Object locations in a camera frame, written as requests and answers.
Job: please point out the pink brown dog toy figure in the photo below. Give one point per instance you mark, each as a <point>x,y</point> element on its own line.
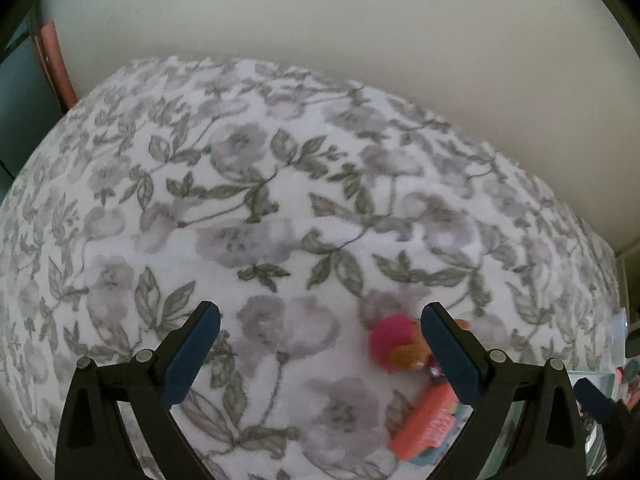
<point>392,342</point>

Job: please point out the grey floral blanket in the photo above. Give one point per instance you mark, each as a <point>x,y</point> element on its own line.
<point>250,210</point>

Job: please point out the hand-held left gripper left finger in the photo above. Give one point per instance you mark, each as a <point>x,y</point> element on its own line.
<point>192,355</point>

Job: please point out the dark cabinet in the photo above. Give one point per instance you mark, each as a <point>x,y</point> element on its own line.
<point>22,95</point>

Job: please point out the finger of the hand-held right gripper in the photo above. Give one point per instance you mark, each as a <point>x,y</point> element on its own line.
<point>597,402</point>

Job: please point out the colourful small trinkets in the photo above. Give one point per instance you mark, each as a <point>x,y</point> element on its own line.
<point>629,380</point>

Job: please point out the teal rimmed white tray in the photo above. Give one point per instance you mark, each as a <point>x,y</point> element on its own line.
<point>592,373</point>

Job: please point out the clear plastic container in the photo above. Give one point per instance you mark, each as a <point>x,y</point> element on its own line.
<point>620,332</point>

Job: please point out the pink bed frame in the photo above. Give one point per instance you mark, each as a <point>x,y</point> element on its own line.
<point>55,65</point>

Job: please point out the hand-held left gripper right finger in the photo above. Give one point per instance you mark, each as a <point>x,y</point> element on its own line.
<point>450,357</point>

